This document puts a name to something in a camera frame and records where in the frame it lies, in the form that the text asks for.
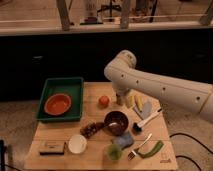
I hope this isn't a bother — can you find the red apple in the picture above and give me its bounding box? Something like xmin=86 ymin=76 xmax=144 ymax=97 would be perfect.
xmin=98 ymin=95 xmax=109 ymax=107

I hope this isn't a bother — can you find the orange bowl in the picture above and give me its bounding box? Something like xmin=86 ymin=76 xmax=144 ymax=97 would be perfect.
xmin=44 ymin=93 xmax=72 ymax=116

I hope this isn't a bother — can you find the bunch of dark grapes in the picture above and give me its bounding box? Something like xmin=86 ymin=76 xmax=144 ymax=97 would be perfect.
xmin=80 ymin=122 xmax=104 ymax=138

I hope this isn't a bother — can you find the blue cloth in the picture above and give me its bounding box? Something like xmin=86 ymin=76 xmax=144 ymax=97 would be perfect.
xmin=111 ymin=132 xmax=134 ymax=149

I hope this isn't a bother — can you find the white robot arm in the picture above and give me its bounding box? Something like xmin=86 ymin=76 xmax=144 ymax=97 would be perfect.
xmin=104 ymin=50 xmax=213 ymax=124

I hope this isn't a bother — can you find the dark brown bowl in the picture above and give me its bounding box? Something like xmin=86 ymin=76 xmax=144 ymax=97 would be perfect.
xmin=104 ymin=111 xmax=129 ymax=136

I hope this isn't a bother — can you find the yellow banana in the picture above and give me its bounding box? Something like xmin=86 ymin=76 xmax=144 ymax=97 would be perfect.
xmin=134 ymin=95 xmax=143 ymax=112

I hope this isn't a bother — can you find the black floor cable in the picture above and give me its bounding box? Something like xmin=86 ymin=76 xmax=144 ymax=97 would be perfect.
xmin=169 ymin=132 xmax=213 ymax=171

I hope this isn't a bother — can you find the wooden table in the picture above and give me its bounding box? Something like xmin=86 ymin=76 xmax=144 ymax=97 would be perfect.
xmin=24 ymin=82 xmax=177 ymax=171

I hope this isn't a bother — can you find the black sponge block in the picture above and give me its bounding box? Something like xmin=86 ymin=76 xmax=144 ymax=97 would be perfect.
xmin=39 ymin=141 xmax=65 ymax=155

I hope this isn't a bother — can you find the green cucumber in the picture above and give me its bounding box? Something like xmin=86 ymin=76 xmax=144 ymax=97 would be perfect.
xmin=138 ymin=140 xmax=164 ymax=159

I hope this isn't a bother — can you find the grey cloth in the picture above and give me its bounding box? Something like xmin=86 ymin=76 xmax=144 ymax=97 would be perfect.
xmin=133 ymin=101 xmax=152 ymax=120

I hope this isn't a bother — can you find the black white brush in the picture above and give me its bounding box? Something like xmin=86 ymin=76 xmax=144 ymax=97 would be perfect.
xmin=133 ymin=109 xmax=162 ymax=132

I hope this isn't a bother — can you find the green plastic tray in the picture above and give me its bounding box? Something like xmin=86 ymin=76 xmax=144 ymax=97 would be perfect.
xmin=37 ymin=77 xmax=84 ymax=123

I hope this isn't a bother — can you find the white paper cup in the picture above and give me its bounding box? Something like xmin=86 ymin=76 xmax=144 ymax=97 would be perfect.
xmin=68 ymin=134 xmax=87 ymax=154

